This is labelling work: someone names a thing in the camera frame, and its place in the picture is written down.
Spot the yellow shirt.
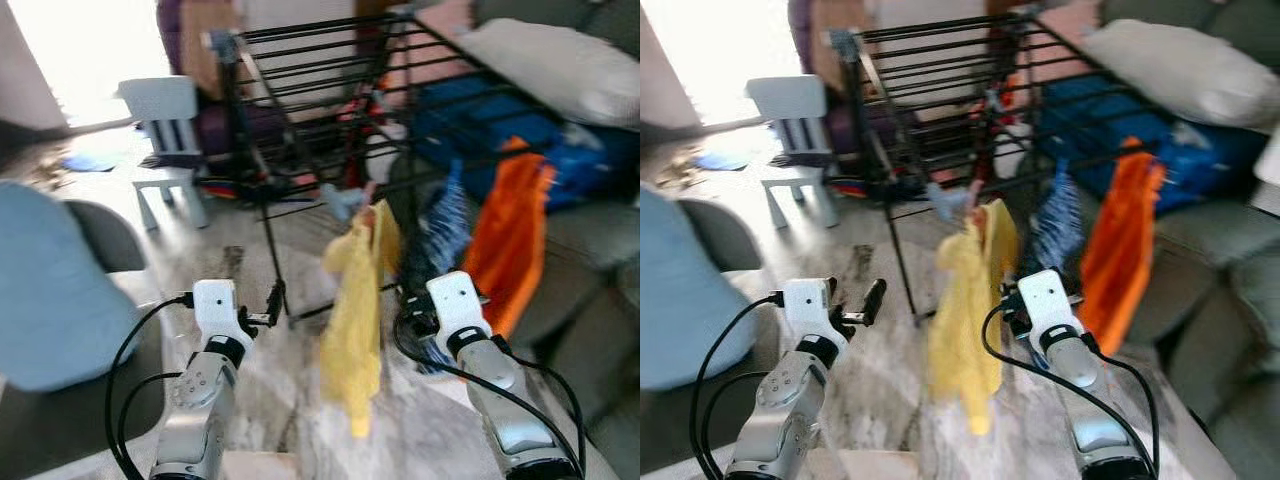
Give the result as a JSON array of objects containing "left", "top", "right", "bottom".
[
  {"left": 318, "top": 198, "right": 404, "bottom": 439},
  {"left": 925, "top": 198, "right": 1019, "bottom": 436}
]

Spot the blue plaid shirt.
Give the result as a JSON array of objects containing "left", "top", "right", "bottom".
[
  {"left": 1020, "top": 160, "right": 1086, "bottom": 291},
  {"left": 398, "top": 158, "right": 473, "bottom": 376}
]

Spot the orange shirt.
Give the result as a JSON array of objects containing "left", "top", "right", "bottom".
[
  {"left": 1075, "top": 135, "right": 1169, "bottom": 356},
  {"left": 460, "top": 135, "right": 558, "bottom": 339}
]

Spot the grey folding chair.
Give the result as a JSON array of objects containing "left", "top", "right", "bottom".
[
  {"left": 0, "top": 198, "right": 169, "bottom": 479},
  {"left": 640, "top": 198, "right": 791, "bottom": 479}
]

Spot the light blue cushion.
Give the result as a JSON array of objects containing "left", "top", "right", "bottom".
[
  {"left": 640, "top": 185, "right": 761, "bottom": 391},
  {"left": 0, "top": 180, "right": 143, "bottom": 393}
]

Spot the small blue cloth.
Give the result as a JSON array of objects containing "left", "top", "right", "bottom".
[
  {"left": 695, "top": 150, "right": 751, "bottom": 173},
  {"left": 62, "top": 150, "right": 119, "bottom": 173}
]

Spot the black drying rack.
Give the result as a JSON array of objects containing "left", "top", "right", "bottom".
[
  {"left": 205, "top": 8, "right": 566, "bottom": 329},
  {"left": 830, "top": 8, "right": 1181, "bottom": 326}
]

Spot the grey green sofa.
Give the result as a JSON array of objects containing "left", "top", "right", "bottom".
[
  {"left": 385, "top": 0, "right": 641, "bottom": 480},
  {"left": 1010, "top": 0, "right": 1280, "bottom": 480}
]

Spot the white child chair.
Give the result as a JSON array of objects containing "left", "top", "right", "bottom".
[
  {"left": 117, "top": 76, "right": 211, "bottom": 233},
  {"left": 745, "top": 76, "right": 841, "bottom": 231}
]

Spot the blue bag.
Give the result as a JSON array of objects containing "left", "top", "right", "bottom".
[
  {"left": 408, "top": 76, "right": 641, "bottom": 213},
  {"left": 1035, "top": 76, "right": 1271, "bottom": 216}
]

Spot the grey pillow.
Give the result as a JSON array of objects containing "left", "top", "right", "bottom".
[
  {"left": 1082, "top": 18, "right": 1280, "bottom": 129},
  {"left": 458, "top": 17, "right": 641, "bottom": 129}
]

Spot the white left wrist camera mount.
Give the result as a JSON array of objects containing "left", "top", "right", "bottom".
[
  {"left": 192, "top": 279, "right": 242, "bottom": 343},
  {"left": 782, "top": 278, "right": 837, "bottom": 343}
]

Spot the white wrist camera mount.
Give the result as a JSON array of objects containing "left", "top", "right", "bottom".
[
  {"left": 1017, "top": 270, "right": 1081, "bottom": 346},
  {"left": 427, "top": 271, "right": 491, "bottom": 346},
  {"left": 782, "top": 278, "right": 837, "bottom": 343},
  {"left": 192, "top": 279, "right": 242, "bottom": 343}
]

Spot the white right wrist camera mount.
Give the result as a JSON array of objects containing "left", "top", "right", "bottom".
[
  {"left": 1017, "top": 270, "right": 1081, "bottom": 346},
  {"left": 427, "top": 271, "right": 491, "bottom": 346}
]

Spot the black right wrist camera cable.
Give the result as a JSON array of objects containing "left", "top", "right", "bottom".
[
  {"left": 392, "top": 315, "right": 586, "bottom": 479},
  {"left": 980, "top": 305, "right": 1161, "bottom": 479}
]

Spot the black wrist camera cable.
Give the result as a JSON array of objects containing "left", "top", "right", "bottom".
[
  {"left": 392, "top": 315, "right": 586, "bottom": 479},
  {"left": 105, "top": 293, "right": 196, "bottom": 480},
  {"left": 980, "top": 305, "right": 1161, "bottom": 479},
  {"left": 690, "top": 290, "right": 786, "bottom": 480}
]

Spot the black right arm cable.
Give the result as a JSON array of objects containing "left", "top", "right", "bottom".
[
  {"left": 1085, "top": 340, "right": 1163, "bottom": 471},
  {"left": 490, "top": 340, "right": 589, "bottom": 471}
]

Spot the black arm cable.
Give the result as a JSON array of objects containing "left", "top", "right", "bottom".
[
  {"left": 1085, "top": 340, "right": 1163, "bottom": 471},
  {"left": 713, "top": 373, "right": 776, "bottom": 471},
  {"left": 115, "top": 372, "right": 186, "bottom": 471},
  {"left": 490, "top": 340, "right": 589, "bottom": 471}
]

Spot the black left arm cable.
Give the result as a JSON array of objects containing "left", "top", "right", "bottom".
[
  {"left": 115, "top": 372, "right": 186, "bottom": 471},
  {"left": 713, "top": 373, "right": 776, "bottom": 471}
]

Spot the black left wrist camera cable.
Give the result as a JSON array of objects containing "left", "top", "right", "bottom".
[
  {"left": 690, "top": 290, "right": 786, "bottom": 480},
  {"left": 105, "top": 293, "right": 196, "bottom": 480}
]

